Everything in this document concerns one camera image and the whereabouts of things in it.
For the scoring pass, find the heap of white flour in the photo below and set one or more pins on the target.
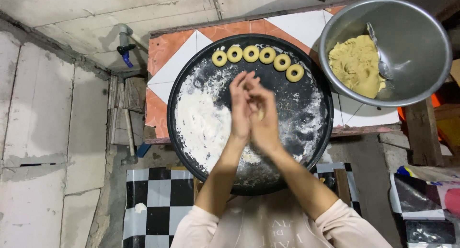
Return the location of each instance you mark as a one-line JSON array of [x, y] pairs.
[[203, 122]]

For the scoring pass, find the person's right fingers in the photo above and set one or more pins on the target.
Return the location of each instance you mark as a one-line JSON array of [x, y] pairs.
[[259, 95]]

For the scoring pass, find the weathered wooden crate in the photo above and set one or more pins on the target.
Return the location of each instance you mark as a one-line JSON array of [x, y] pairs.
[[134, 97]]

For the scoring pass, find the small blue object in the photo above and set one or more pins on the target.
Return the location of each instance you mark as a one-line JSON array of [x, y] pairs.
[[143, 150]]

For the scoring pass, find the metal spoon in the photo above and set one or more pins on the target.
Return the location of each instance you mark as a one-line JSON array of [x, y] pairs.
[[381, 61]]

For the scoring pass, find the black and white checkered mat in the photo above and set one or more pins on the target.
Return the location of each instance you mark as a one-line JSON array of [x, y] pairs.
[[160, 205]]

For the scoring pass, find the large metal mixing bowl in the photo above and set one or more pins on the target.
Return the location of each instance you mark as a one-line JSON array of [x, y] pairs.
[[413, 43]]

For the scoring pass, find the small dough piece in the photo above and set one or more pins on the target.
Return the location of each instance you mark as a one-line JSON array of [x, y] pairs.
[[260, 115]]

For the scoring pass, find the orange plastic container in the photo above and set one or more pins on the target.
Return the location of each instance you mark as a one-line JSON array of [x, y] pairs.
[[447, 127]]

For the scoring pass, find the person's pale pink shirt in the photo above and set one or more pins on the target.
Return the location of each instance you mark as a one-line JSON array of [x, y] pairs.
[[273, 226]]

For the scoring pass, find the yellow dough mass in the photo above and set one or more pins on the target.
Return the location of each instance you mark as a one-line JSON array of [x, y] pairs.
[[354, 66]]

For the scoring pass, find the person's left hand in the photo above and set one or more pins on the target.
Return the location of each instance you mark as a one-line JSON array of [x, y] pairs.
[[239, 111]]

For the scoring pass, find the small wooden plank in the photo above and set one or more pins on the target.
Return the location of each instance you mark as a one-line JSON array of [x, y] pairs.
[[342, 187]]

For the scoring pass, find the person's right hand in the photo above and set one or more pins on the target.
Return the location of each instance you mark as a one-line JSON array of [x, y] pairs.
[[266, 129]]

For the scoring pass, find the printed plastic sheet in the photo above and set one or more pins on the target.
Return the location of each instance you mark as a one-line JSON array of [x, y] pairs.
[[420, 201]]

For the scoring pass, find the wooden post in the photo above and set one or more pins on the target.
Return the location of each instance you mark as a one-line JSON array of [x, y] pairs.
[[424, 133]]

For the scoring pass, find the round black baking tray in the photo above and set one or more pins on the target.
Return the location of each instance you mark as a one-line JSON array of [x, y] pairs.
[[287, 107]]

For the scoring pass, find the grey pipe with blue tap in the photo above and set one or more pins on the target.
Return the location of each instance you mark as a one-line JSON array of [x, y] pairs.
[[124, 46]]

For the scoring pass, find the person's left fingers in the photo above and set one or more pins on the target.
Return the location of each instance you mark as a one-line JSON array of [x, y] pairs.
[[241, 83]]

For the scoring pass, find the row of dough rings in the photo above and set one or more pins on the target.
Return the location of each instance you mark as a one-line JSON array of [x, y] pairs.
[[251, 54]]

